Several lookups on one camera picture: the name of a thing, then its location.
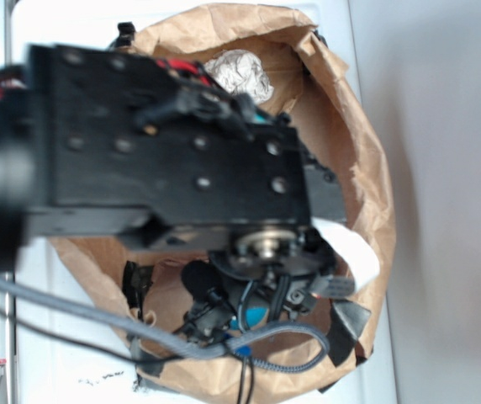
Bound crumpled white paper ball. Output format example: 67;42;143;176
203;49;274;104

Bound brown paper bag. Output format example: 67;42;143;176
49;3;396;403

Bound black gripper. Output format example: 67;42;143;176
176;144;379;341

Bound grey braided cable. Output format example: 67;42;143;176
0;267;330;374

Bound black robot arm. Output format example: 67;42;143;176
0;45;380;344

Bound thin black cable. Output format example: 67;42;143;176
0;298;258;404

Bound blue textured ball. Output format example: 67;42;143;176
229;306;267;331

